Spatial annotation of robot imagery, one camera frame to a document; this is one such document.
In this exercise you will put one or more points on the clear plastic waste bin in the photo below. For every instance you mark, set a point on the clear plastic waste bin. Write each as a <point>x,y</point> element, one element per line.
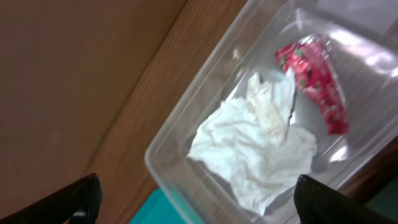
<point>361,39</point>

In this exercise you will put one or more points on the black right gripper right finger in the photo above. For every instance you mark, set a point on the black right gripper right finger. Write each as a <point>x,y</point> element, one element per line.
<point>317,203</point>

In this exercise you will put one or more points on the teal plastic serving tray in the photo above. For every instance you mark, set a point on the teal plastic serving tray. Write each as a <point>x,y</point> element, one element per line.
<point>157,209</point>

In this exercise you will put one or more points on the small white tissue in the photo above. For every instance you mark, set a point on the small white tissue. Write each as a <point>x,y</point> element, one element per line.
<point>272,103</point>

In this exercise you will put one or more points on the white napkin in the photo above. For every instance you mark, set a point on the white napkin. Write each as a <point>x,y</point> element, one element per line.
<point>232,145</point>

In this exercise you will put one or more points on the red snack wrapper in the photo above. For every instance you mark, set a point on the red snack wrapper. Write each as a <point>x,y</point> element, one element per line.
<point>315,77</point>

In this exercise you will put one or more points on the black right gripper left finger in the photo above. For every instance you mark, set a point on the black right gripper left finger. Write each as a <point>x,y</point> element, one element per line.
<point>77,203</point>

